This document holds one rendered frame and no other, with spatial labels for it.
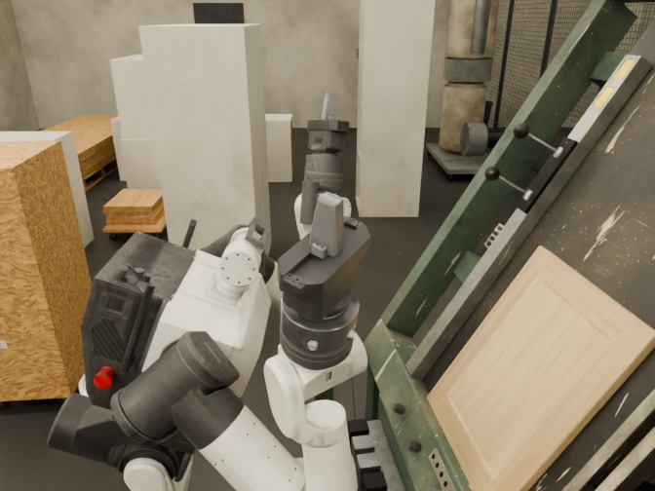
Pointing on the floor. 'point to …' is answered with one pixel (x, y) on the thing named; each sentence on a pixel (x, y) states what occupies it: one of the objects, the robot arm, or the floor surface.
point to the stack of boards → (92, 145)
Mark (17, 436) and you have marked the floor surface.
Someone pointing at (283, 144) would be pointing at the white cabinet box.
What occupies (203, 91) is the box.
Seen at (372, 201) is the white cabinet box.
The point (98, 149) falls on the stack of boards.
